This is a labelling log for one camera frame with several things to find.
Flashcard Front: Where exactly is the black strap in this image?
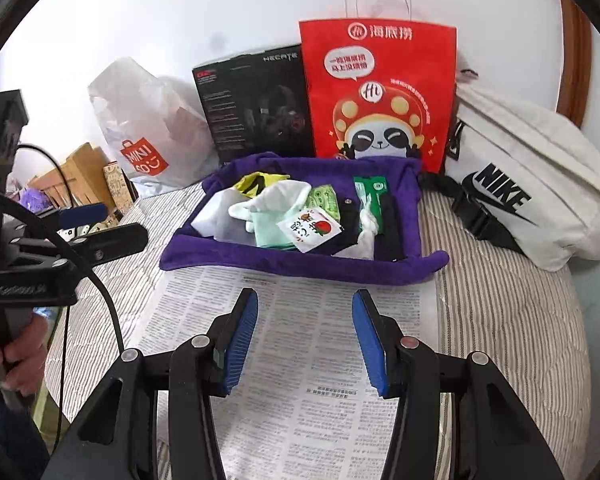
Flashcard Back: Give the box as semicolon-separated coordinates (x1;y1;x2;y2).
332;192;408;263

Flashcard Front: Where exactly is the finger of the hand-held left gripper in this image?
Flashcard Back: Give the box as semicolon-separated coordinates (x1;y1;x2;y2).
55;222;148;267
57;203;108;228

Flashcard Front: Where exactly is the striped mattress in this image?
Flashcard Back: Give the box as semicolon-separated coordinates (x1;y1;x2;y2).
45;180;593;480

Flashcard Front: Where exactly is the green tissue pack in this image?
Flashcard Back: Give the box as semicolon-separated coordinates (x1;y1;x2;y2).
307;183;343;221

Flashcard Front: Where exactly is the white plastic shopping bag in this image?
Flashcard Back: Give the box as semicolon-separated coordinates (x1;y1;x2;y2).
88;56;221;198

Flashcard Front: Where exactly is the red paper bag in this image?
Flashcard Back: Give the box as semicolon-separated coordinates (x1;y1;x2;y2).
298;0;458;173

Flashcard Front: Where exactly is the white waist bag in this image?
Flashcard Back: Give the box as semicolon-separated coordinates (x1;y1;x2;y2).
445;72;598;273

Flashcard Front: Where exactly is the white sponge block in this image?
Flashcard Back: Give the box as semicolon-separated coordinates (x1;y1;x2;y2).
190;187;253;242

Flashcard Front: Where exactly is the black headphone box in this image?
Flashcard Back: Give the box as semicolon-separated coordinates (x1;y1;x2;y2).
192;46;316;166

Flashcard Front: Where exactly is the yellow black packet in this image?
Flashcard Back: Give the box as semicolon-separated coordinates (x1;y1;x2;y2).
235;172;291;198

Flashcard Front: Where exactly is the patterned cardboard box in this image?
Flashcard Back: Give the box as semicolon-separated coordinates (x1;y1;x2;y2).
102;160;136;216

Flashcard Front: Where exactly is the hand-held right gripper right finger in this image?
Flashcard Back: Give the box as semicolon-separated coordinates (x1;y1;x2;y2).
351;289;566;480

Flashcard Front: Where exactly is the thin black cable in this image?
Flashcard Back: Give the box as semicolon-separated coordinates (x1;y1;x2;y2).
15;144;76;441

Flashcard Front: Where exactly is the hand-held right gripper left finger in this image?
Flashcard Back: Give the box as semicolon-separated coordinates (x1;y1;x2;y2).
42;287;261;480

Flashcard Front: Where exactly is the newspaper sheet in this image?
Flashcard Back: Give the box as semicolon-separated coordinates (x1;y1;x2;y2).
125;265;441;480

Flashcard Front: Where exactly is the person's left forearm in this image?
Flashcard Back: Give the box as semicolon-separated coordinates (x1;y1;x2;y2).
0;380;51;480

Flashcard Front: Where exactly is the purple towel tray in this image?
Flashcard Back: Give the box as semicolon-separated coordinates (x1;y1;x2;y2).
159;152;451;287

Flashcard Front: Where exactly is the wooden door frame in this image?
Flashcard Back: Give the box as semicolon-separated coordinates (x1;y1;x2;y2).
557;0;593;128

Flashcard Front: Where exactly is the person's left hand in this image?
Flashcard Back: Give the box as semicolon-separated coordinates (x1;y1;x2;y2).
0;312;49;397

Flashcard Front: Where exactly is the small white printed sachet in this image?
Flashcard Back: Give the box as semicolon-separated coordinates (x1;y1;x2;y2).
276;208;343;253

